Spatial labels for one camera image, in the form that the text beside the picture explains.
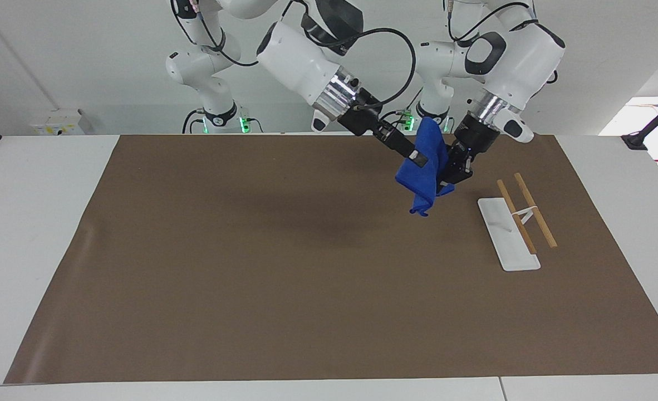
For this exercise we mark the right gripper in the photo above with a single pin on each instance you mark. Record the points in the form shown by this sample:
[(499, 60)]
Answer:
[(364, 116)]

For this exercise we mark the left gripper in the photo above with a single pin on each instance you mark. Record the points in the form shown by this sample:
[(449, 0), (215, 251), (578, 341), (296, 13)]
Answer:
[(474, 138)]

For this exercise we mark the blue towel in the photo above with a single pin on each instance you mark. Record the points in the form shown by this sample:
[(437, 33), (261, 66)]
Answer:
[(423, 186)]

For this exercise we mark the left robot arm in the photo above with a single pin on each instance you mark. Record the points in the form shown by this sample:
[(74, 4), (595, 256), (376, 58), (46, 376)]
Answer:
[(521, 53)]

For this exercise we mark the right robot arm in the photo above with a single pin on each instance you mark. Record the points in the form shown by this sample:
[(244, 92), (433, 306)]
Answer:
[(298, 58)]

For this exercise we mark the white wooden towel rack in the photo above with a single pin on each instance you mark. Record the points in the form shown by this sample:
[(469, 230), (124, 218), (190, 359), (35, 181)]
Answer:
[(508, 239)]

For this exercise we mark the white wall box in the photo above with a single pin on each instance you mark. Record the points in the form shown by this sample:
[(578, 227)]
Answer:
[(57, 122)]

